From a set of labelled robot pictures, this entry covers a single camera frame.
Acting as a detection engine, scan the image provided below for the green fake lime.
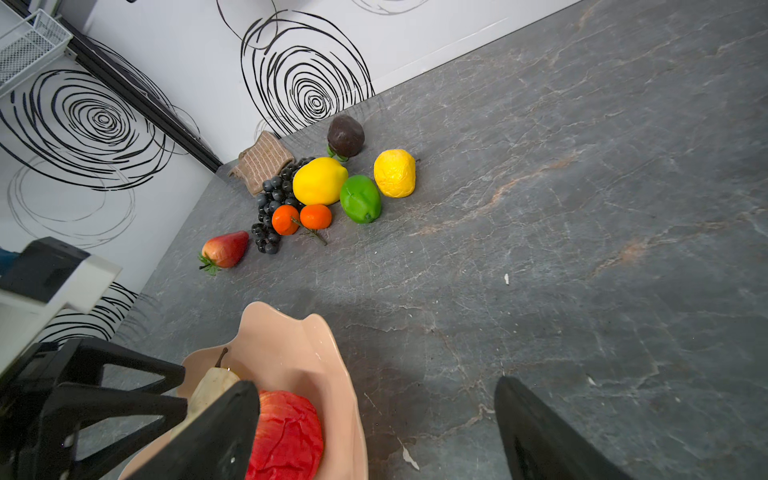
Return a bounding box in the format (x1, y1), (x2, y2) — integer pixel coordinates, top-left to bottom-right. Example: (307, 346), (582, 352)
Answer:
(340, 175), (382, 224)

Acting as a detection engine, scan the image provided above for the beige fake pear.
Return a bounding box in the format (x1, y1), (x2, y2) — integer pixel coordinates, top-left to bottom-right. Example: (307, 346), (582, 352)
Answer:
(170, 347), (241, 440)

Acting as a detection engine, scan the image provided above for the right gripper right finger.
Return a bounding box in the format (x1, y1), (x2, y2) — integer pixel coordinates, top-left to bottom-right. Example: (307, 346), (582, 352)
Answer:
(494, 376), (630, 480)

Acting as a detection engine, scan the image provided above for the pink wavy fruit bowl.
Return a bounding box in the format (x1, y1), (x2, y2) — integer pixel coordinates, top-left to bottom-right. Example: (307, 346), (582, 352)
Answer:
(116, 301), (370, 480)

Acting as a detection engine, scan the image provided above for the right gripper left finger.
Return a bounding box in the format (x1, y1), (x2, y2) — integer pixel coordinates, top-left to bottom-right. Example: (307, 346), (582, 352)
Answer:
(128, 381), (260, 479)

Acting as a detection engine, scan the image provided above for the black fake grape bunch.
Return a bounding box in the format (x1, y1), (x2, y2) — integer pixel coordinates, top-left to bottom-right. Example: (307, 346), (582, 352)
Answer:
(251, 157), (314, 254)

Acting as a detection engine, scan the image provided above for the left orange fake tangerine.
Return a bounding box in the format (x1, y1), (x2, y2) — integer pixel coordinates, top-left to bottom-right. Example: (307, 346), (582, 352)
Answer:
(271, 205), (301, 236)

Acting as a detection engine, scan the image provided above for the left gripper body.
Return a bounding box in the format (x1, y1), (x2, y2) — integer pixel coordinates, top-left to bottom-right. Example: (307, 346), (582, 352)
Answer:
(1, 237), (122, 373)

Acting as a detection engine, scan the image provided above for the right orange fake tangerine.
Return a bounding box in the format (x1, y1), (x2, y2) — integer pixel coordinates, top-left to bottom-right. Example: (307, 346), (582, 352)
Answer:
(300, 204), (333, 230)

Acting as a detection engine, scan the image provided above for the orange fake tangerine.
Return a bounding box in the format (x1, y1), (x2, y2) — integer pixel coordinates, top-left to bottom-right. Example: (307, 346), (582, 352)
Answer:
(300, 204), (333, 230)
(271, 205), (301, 236)

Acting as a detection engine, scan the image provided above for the dark brown fake fig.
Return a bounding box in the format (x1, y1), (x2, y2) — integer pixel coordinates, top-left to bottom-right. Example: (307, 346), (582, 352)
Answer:
(327, 114), (365, 162)

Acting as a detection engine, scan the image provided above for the large yellow fake lemon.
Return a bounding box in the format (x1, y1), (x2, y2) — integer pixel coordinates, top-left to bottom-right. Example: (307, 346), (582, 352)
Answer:
(293, 157), (349, 206)

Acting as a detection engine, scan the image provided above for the brown folded cloth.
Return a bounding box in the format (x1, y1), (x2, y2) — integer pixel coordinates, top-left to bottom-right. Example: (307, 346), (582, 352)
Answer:
(229, 131), (295, 196)

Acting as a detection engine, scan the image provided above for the white wire wall shelf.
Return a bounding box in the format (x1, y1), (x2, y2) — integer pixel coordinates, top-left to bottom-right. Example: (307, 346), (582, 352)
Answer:
(1, 3), (73, 97)

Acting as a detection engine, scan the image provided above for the red fake apple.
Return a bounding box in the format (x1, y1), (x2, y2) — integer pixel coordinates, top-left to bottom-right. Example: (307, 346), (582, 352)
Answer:
(245, 391), (325, 480)

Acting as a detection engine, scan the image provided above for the red fake strawberry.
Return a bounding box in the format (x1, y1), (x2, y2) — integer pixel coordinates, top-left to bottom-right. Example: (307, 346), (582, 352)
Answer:
(199, 231), (250, 276)

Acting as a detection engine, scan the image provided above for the small yellow fake lemon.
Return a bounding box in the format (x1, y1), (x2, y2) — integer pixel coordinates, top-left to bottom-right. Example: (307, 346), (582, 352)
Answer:
(374, 149), (416, 198)

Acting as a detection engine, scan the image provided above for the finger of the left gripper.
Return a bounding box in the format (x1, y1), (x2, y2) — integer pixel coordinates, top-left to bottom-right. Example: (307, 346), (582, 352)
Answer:
(17, 383), (187, 479)
(35, 338), (186, 393)

